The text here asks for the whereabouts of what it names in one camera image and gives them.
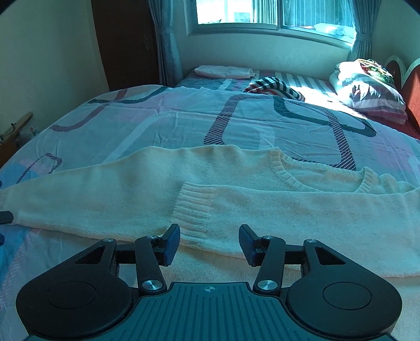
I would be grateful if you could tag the red scalloped headboard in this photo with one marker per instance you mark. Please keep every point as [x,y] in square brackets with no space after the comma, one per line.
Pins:
[413,91]

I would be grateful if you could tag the white cloth at window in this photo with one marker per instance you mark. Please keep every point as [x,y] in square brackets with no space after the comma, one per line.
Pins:
[331,29]

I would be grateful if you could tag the window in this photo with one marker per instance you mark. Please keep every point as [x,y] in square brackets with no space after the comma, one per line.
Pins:
[262,13]

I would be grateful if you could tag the tied grey curtain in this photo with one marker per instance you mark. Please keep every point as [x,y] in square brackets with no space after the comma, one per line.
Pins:
[362,39]

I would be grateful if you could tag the striped crumpled cloth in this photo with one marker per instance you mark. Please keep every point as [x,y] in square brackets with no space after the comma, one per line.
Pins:
[272,85]

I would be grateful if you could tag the patterned pillow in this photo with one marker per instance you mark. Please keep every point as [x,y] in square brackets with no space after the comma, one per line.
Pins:
[367,95]

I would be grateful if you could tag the wooden furniture edge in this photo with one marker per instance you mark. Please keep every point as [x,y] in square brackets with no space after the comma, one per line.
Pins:
[14,131]

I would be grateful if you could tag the white flat pillow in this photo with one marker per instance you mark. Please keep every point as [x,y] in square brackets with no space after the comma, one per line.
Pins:
[223,71]

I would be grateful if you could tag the patterned bed quilt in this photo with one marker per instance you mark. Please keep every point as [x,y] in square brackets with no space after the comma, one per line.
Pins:
[164,121]

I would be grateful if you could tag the dark wooden wardrobe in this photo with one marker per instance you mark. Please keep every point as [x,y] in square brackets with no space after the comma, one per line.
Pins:
[128,42]

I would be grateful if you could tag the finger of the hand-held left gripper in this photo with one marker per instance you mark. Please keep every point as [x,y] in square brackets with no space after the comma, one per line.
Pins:
[5,217]

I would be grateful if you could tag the striped bed sheet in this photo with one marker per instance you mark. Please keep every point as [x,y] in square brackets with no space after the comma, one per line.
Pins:
[302,80]

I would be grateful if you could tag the long grey curtain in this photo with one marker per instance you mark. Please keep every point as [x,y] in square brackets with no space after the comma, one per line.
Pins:
[167,42]

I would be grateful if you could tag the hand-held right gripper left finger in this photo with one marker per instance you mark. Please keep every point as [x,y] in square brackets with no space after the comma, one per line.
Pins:
[172,244]

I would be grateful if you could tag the cream knitted sweater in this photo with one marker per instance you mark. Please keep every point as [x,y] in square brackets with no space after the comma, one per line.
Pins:
[131,196]

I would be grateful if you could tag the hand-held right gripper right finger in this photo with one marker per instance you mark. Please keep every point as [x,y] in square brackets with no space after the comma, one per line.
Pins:
[246,245]

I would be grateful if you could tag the colourful folded cloth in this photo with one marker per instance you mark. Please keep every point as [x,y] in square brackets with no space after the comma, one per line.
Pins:
[377,70]

